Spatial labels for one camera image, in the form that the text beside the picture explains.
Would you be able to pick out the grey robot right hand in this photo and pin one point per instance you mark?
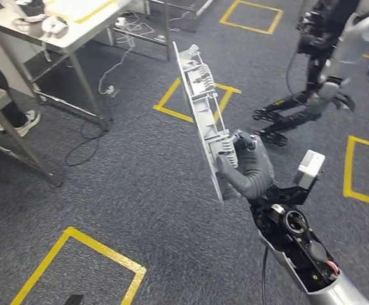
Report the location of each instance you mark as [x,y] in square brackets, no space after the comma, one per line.
[254,170]

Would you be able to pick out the silver wheel hubcap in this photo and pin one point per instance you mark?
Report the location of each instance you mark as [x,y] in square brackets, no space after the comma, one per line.
[203,118]

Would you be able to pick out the yellow floor tape outline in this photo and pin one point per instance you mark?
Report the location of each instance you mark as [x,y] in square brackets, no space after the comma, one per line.
[108,252]
[275,21]
[169,94]

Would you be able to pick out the black silver humanoid robot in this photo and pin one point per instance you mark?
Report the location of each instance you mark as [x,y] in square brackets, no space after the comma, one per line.
[321,29]

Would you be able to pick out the white power strip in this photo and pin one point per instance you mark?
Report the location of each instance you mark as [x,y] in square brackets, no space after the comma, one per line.
[120,22]

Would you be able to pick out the steel table white top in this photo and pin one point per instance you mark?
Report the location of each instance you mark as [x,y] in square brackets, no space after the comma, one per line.
[85,17]

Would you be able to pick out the black flat object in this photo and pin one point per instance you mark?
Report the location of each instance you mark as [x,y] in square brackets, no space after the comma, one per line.
[73,299]

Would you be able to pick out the black item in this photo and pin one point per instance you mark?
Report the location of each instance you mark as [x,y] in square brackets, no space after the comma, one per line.
[30,6]

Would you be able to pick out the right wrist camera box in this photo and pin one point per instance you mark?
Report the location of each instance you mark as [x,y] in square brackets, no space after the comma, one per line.
[310,168]

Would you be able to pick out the metal frame table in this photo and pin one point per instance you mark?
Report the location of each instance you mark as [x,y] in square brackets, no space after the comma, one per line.
[167,29]

